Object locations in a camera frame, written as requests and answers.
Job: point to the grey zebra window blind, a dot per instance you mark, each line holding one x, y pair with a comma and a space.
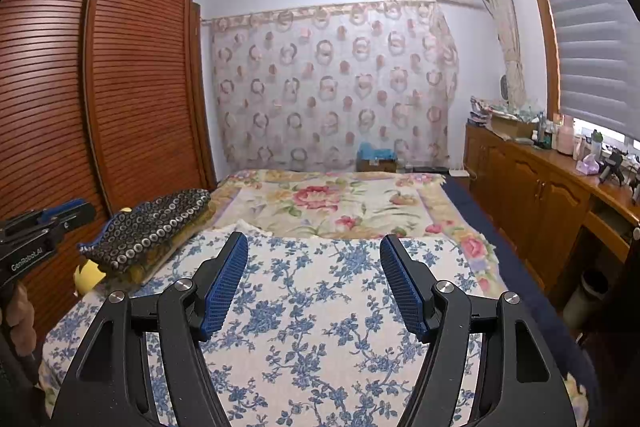
595, 47

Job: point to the small desk fan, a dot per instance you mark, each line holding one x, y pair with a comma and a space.
505, 87

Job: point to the wooden cabinet desk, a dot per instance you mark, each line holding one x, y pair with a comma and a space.
530, 197

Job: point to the purple tissue pack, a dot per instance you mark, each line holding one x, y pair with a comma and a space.
587, 167

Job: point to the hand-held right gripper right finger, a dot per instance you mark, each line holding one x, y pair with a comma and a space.
405, 292

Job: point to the navy bed sheet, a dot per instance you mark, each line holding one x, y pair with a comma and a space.
530, 287

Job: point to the yellow plush toy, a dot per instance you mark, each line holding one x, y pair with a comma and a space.
87, 277

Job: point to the tied beige curtain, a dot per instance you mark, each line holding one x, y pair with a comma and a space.
507, 32

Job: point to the small cardboard box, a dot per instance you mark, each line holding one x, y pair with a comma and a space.
376, 166

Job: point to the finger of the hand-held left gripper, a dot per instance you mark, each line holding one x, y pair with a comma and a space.
60, 216

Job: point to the open cardboard box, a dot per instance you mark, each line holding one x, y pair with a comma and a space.
512, 126

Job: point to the wooden louvered wardrobe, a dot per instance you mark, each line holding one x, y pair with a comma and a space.
100, 82

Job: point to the rose floral blanket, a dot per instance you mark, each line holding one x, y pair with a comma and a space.
350, 202

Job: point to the pile of papers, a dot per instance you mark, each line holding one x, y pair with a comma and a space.
480, 109

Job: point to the green-capped bottle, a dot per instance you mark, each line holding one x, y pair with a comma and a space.
596, 144

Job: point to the black tripod gadget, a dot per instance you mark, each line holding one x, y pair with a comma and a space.
611, 167
635, 182

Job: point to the grey waste bin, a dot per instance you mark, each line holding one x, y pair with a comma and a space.
585, 302

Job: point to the blue floral white quilt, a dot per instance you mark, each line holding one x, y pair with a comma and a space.
320, 307

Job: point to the person's left hand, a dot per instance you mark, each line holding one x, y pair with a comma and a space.
22, 322

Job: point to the pink bottle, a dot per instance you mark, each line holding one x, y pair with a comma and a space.
566, 134

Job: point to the blue cloth bundle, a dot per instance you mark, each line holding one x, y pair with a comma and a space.
376, 152

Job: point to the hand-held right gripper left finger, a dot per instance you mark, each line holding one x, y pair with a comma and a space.
225, 287

